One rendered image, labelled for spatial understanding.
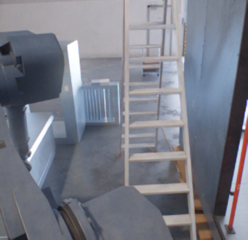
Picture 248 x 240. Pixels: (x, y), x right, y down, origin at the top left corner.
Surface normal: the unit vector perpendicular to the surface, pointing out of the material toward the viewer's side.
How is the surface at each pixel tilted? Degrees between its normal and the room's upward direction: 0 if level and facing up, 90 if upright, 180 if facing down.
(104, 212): 0
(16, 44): 41
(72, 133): 90
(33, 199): 21
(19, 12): 90
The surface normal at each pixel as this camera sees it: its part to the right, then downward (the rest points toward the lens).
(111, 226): -0.03, -0.91
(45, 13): -0.03, 0.40
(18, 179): 0.30, -0.55
